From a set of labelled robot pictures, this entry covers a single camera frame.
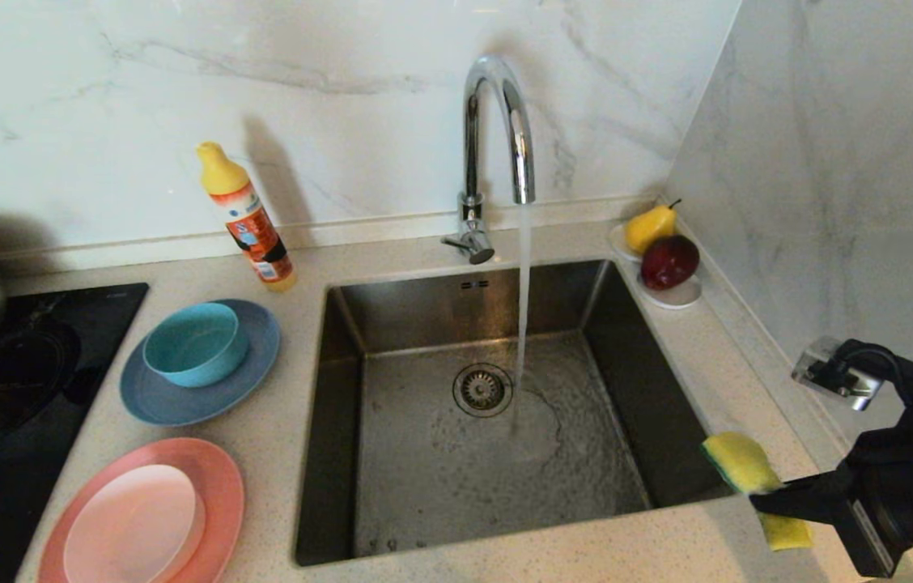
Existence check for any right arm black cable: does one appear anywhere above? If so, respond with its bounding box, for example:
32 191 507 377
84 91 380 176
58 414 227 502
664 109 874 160
825 340 913 583

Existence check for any round metal drain strainer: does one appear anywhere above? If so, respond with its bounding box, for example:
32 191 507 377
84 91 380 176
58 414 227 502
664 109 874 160
452 363 514 418

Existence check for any orange yellow-capped detergent bottle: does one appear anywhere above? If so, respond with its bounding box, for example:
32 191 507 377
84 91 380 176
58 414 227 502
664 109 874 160
197 143 298 292

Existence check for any black induction cooktop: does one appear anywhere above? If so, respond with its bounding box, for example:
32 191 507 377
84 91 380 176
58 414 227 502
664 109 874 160
0 283 150 583

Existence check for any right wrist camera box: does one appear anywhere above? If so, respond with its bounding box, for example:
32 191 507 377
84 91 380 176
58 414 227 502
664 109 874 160
791 335 886 411

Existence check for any teal bowl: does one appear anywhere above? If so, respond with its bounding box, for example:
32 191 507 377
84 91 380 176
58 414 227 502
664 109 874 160
142 303 250 388

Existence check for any small pale pink plate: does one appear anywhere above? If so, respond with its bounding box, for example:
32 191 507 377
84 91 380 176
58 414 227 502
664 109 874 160
62 463 206 583

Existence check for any large salmon pink plate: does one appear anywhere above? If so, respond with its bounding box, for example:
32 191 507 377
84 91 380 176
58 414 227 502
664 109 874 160
37 437 246 583

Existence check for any stainless steel sink basin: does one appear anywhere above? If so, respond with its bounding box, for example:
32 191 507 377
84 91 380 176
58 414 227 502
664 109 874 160
295 259 741 566

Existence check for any yellow fish-shaped sponge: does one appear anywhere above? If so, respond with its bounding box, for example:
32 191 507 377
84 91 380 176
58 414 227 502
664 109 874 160
702 432 815 552

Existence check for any blue plate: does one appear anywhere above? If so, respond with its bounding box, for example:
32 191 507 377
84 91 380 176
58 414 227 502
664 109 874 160
119 300 281 427

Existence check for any black frying pan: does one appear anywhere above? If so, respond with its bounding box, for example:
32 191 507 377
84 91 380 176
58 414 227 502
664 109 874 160
0 324 82 454

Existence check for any dark red apple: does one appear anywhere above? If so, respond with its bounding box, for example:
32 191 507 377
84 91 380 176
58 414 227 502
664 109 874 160
640 235 701 291

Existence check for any chrome gooseneck faucet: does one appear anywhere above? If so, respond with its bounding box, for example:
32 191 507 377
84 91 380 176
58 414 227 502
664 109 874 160
440 55 537 267

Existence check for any small white fruit dish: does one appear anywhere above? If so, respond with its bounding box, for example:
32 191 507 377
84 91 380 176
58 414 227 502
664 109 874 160
607 223 703 309

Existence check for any yellow pear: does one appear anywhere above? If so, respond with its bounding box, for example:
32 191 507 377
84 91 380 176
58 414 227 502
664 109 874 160
626 199 682 256

